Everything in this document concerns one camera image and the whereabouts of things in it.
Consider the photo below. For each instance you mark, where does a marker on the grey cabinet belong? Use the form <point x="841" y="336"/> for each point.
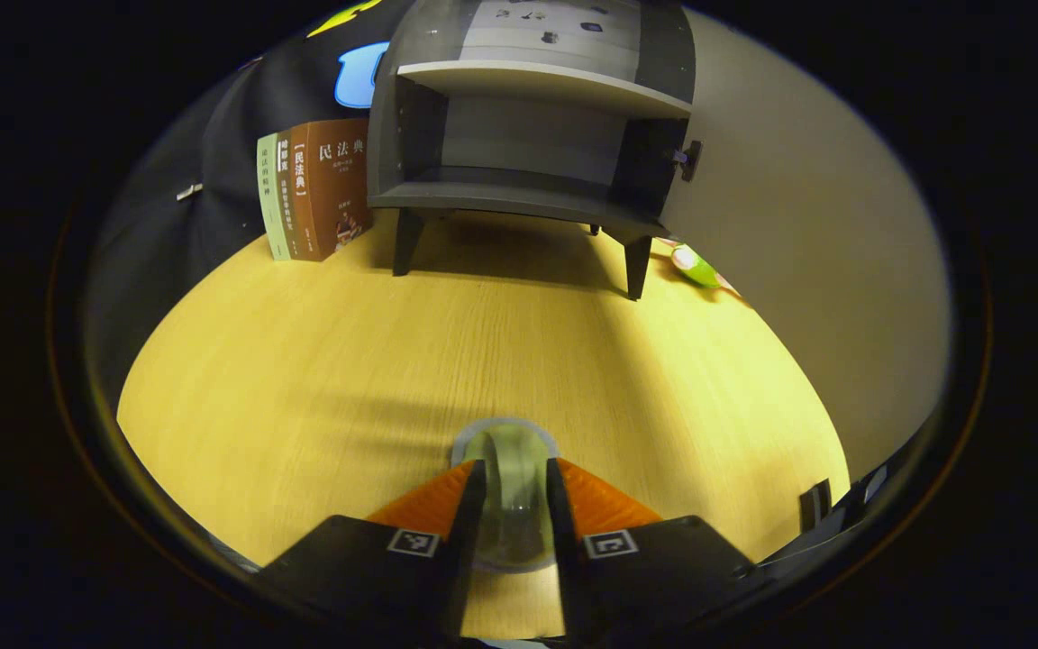
<point x="528" y="135"/>

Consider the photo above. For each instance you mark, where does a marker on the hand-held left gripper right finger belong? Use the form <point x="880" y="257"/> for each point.
<point x="559" y="514"/>

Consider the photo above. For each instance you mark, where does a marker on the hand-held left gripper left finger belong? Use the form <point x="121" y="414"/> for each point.
<point x="472" y="514"/>

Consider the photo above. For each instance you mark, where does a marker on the green white pink object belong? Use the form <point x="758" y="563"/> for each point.
<point x="695" y="266"/>

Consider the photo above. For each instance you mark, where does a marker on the black backdrop cloth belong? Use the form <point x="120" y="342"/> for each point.
<point x="222" y="162"/>

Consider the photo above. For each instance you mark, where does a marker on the large brown book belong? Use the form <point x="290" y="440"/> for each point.
<point x="339" y="180"/>

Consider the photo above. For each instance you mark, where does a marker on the white cloth clip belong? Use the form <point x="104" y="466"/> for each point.
<point x="188" y="191"/>

